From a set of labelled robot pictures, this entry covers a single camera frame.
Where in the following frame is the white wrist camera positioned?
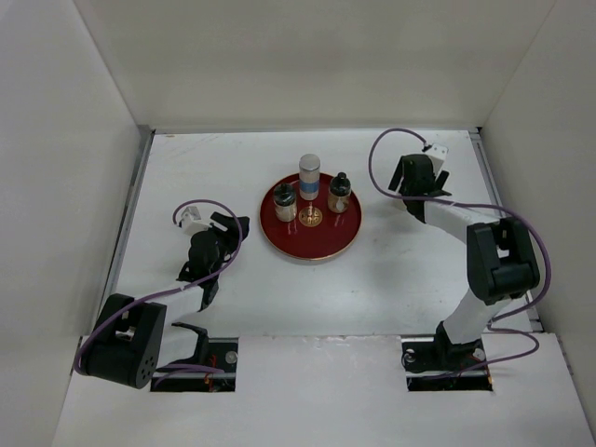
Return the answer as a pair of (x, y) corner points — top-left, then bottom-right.
(422, 143), (449, 176)
(178, 206), (210, 237)

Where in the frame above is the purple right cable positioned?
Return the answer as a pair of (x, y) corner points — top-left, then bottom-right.
(368, 128), (554, 378)

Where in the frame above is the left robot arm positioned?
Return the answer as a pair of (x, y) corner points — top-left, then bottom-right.
(74, 212), (250, 389)

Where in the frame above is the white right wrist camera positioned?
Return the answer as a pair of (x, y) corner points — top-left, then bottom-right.
(422, 143), (449, 176)

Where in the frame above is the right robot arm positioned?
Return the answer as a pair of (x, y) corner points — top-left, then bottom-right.
(388, 154), (540, 375)

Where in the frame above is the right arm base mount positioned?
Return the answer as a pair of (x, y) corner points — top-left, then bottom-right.
(401, 339), (493, 392)

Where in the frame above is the tall blue label spice jar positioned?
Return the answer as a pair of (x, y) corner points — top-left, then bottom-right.
(299, 154), (320, 201)

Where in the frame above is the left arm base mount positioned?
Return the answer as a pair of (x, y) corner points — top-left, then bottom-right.
(150, 337), (239, 393)

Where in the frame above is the black cap grinder bottle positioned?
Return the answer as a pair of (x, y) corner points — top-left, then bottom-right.
(273, 183), (297, 223)
(328, 172), (351, 213)

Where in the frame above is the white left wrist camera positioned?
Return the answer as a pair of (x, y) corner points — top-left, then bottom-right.
(178, 206), (210, 237)

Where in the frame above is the red round tray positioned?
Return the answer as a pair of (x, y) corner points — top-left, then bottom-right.
(259, 173), (363, 261)

